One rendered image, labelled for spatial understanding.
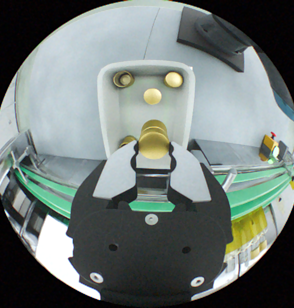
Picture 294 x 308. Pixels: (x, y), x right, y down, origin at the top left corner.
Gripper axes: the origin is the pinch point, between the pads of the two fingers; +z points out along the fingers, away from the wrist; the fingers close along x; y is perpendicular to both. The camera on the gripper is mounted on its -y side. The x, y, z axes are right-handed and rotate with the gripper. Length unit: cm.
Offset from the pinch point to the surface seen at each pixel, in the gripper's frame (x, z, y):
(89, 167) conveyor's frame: -20.6, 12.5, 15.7
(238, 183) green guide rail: 19.0, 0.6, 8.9
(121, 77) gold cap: -7.1, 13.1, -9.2
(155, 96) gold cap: 0.1, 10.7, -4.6
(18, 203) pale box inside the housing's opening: -87, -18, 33
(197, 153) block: 9.8, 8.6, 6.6
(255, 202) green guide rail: 32.5, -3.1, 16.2
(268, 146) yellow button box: 49, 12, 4
